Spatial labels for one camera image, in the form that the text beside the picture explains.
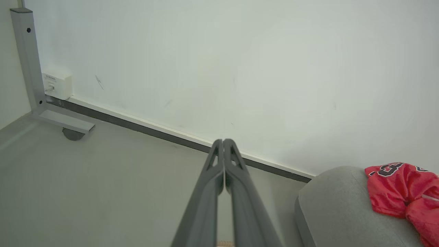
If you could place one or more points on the grey metal stand frame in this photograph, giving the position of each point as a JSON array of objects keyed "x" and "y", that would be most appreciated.
[{"x": 29, "y": 68}]

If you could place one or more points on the grey fabric cushion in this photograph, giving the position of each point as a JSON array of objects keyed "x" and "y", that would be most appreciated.
[{"x": 336, "y": 209}]

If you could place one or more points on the white and black wall baseboard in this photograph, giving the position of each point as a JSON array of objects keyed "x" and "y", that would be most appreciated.
[{"x": 154, "y": 128}]

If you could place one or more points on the grey caster wheel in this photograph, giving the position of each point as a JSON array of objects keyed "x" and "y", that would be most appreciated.
[{"x": 72, "y": 134}]

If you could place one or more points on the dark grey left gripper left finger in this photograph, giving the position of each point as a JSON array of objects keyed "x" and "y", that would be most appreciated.
[{"x": 205, "y": 199}]

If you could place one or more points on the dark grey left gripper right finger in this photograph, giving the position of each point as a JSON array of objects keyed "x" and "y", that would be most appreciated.
[{"x": 247, "y": 209}]

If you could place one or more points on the red basketball jersey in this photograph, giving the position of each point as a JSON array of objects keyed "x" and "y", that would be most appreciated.
[{"x": 398, "y": 188}]

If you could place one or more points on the white wall socket box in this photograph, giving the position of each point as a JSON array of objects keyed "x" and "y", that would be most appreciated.
[{"x": 59, "y": 85}]

